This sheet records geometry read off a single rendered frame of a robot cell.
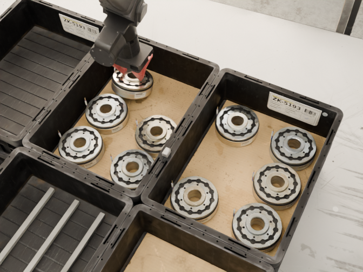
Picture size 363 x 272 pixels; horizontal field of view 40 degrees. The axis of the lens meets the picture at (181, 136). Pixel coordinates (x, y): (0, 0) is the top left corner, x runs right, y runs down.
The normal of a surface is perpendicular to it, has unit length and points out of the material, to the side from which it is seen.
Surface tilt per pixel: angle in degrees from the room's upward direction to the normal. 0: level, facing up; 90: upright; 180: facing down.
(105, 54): 93
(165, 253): 0
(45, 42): 0
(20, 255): 0
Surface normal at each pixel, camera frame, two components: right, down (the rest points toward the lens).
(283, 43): -0.04, -0.56
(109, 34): 0.10, -0.38
